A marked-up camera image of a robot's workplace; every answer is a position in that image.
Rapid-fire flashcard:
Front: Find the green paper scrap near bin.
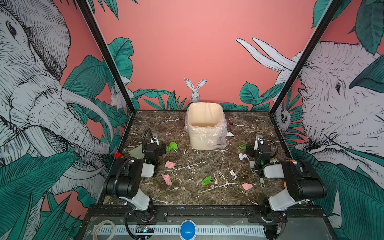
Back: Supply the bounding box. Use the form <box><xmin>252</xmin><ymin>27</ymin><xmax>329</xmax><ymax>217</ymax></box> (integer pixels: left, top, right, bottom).
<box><xmin>166</xmin><ymin>142</ymin><xmax>178</xmax><ymax>152</ymax></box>

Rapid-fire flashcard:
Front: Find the coiled clear cable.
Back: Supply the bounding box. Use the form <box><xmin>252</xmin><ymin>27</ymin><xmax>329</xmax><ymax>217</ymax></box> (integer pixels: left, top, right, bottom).
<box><xmin>92</xmin><ymin>220</ymin><xmax>117</xmax><ymax>240</ymax></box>

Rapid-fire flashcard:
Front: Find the pink paper scrap lower left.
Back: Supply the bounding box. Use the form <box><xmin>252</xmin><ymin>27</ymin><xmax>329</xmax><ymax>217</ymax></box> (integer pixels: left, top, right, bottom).
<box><xmin>162</xmin><ymin>174</ymin><xmax>173</xmax><ymax>186</ymax></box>

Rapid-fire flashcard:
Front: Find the pink paper scrap right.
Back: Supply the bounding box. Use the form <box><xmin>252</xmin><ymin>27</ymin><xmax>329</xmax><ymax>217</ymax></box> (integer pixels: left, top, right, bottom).
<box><xmin>242</xmin><ymin>183</ymin><xmax>253</xmax><ymax>191</ymax></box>

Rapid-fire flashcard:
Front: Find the white paper scrap right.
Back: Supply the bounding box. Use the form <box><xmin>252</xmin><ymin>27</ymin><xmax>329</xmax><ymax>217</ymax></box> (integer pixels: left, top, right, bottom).
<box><xmin>239</xmin><ymin>153</ymin><xmax>250</xmax><ymax>161</ymax></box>

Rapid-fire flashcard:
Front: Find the light green hand brush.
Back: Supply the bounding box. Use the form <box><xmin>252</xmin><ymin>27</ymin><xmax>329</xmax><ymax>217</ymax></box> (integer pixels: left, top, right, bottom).
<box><xmin>249</xmin><ymin>161</ymin><xmax>265</xmax><ymax>188</ymax></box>

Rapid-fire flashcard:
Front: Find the cream trash bin with bag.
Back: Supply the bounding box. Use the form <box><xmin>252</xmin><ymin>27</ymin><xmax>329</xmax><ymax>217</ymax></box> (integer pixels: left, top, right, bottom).
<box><xmin>185</xmin><ymin>103</ymin><xmax>228</xmax><ymax>151</ymax></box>

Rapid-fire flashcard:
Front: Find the pink paper scrap upper left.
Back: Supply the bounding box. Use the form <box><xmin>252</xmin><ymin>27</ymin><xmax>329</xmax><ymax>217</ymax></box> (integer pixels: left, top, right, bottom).
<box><xmin>165</xmin><ymin>161</ymin><xmax>176</xmax><ymax>169</ymax></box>

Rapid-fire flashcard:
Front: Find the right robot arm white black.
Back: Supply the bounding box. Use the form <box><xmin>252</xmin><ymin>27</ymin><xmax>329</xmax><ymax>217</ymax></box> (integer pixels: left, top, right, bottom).
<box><xmin>245</xmin><ymin>136</ymin><xmax>328</xmax><ymax>223</ymax></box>

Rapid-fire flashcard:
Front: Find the green paper scrap centre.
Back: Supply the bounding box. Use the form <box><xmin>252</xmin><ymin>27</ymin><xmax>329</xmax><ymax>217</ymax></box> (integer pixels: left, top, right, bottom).
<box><xmin>201</xmin><ymin>176</ymin><xmax>212</xmax><ymax>186</ymax></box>

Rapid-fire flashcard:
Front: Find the light green dustpan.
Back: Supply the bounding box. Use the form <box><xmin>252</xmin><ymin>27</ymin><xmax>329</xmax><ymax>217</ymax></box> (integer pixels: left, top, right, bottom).
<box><xmin>128</xmin><ymin>145</ymin><xmax>145</xmax><ymax>159</ymax></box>

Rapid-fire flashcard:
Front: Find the pink paper scrap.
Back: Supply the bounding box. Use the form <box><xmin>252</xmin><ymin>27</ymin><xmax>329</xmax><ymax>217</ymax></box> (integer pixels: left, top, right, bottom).
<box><xmin>162</xmin><ymin>174</ymin><xmax>173</xmax><ymax>186</ymax></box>
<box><xmin>165</xmin><ymin>161</ymin><xmax>176</xmax><ymax>169</ymax></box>
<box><xmin>242</xmin><ymin>183</ymin><xmax>253</xmax><ymax>191</ymax></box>

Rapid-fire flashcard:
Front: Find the white paper scrap centre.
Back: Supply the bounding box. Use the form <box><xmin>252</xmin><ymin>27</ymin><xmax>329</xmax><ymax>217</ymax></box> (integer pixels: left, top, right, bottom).
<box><xmin>230</xmin><ymin>170</ymin><xmax>238</xmax><ymax>181</ymax></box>

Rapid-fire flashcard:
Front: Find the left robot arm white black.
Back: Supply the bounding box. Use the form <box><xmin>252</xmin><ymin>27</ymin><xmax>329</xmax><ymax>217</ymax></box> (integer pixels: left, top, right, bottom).
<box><xmin>103</xmin><ymin>128</ymin><xmax>167</xmax><ymax>222</ymax></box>

